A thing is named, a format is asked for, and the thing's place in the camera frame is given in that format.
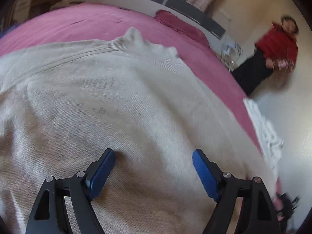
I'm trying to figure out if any beige knit sweater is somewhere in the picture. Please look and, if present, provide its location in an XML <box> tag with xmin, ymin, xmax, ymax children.
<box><xmin>0</xmin><ymin>27</ymin><xmax>281</xmax><ymax>234</ymax></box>

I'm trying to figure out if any white garment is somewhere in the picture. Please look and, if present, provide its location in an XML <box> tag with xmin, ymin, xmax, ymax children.
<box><xmin>243</xmin><ymin>98</ymin><xmax>284</xmax><ymax>173</ymax></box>

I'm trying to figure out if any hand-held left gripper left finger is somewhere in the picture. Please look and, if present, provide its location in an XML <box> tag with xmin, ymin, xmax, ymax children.
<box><xmin>26</xmin><ymin>148</ymin><xmax>116</xmax><ymax>234</ymax></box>

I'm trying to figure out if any dark pink pillow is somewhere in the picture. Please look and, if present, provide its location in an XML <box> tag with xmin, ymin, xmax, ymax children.
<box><xmin>155</xmin><ymin>9</ymin><xmax>210</xmax><ymax>48</ymax></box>

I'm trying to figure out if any pink bed blanket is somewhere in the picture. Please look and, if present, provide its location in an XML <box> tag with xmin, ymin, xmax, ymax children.
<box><xmin>0</xmin><ymin>2</ymin><xmax>264</xmax><ymax>156</ymax></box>

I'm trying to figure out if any grey and white headboard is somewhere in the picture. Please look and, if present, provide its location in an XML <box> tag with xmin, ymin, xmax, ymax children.
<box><xmin>94</xmin><ymin>0</ymin><xmax>226</xmax><ymax>39</ymax></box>

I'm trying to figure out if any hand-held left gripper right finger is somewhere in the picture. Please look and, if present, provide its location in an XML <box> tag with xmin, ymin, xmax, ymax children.
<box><xmin>192</xmin><ymin>149</ymin><xmax>281</xmax><ymax>234</ymax></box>

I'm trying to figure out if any cluttered bedside table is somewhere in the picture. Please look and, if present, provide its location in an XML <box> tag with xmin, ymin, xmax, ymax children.
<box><xmin>219</xmin><ymin>41</ymin><xmax>244</xmax><ymax>72</ymax></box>

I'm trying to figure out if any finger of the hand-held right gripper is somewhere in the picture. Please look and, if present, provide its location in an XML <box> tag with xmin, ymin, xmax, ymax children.
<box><xmin>275</xmin><ymin>192</ymin><xmax>300</xmax><ymax>225</ymax></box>

